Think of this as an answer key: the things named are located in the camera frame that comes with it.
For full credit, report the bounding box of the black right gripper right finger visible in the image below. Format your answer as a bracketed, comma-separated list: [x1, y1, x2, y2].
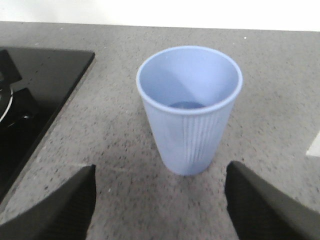
[224, 161, 320, 240]

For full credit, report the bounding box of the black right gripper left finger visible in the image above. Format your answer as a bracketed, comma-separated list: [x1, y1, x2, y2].
[0, 164, 97, 240]

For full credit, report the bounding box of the light blue ribbed cup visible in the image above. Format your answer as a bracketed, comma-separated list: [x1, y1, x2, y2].
[136, 45, 243, 176]

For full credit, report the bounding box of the black pot support grate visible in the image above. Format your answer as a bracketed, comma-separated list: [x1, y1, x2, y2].
[0, 49, 39, 129]

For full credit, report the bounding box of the black glass gas stove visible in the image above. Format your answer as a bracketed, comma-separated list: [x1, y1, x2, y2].
[0, 46, 95, 198]

